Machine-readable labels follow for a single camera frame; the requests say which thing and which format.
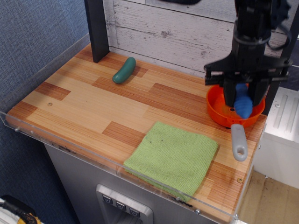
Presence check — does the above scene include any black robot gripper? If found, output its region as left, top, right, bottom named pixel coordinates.
left=204, top=35, right=292, bottom=108

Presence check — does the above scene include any blue grey handled spoon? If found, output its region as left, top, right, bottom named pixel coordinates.
left=231, top=84, right=253, bottom=161

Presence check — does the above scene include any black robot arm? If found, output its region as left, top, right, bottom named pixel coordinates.
left=204, top=0, right=292, bottom=107

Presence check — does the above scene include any green knitted rag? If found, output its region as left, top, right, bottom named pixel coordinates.
left=123, top=122, right=218, bottom=203

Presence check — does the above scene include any green toy pickle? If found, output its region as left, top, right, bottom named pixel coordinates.
left=112, top=57, right=136, bottom=84

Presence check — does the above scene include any orange plastic bowl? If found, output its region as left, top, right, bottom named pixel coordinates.
left=206, top=85, right=265, bottom=128

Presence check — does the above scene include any white toy sink counter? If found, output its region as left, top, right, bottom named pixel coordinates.
left=254, top=87, right=299, bottom=188

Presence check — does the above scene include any silver dispenser button panel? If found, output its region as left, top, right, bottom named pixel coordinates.
left=96, top=184, right=154, bottom=224

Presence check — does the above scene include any grey toy fridge cabinet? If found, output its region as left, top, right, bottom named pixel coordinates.
left=45, top=145, right=216, bottom=224

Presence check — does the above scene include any clear acrylic table guard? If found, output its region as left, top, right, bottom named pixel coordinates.
left=0, top=37, right=266, bottom=223

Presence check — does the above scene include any yellow black object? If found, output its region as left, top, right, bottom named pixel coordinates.
left=0, top=195, right=42, bottom=224

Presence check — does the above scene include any dark right frame post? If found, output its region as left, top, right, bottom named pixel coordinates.
left=263, top=8, right=299, bottom=115

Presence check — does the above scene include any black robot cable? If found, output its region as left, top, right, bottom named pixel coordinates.
left=267, top=16, right=292, bottom=50

